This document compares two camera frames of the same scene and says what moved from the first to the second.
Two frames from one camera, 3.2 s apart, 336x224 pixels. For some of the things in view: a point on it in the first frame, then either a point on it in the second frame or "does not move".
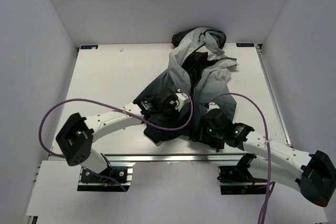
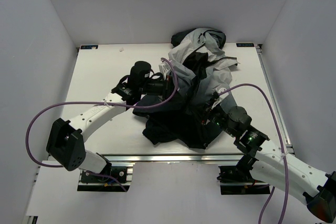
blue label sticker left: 88,46 does not move
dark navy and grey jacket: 199,71 does not move
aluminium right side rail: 259,50 does not move
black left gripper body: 169,115 -> 161,88
